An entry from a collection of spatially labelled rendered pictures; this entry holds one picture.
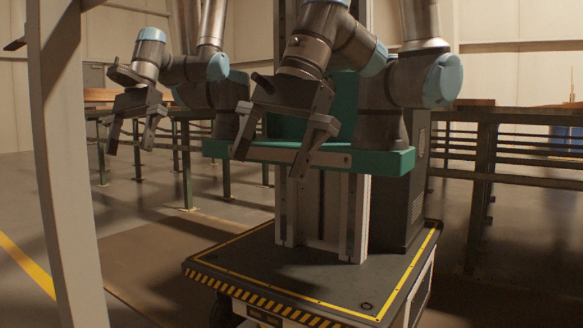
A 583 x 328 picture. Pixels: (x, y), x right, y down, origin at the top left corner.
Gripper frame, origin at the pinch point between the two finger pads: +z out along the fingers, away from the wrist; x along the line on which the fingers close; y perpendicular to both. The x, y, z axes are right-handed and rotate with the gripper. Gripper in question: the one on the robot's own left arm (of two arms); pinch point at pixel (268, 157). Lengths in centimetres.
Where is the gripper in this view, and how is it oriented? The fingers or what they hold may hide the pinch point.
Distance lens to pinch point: 55.9
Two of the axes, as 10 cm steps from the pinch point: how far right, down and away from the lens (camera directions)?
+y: -5.8, -2.8, -7.6
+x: 7.3, 2.2, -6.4
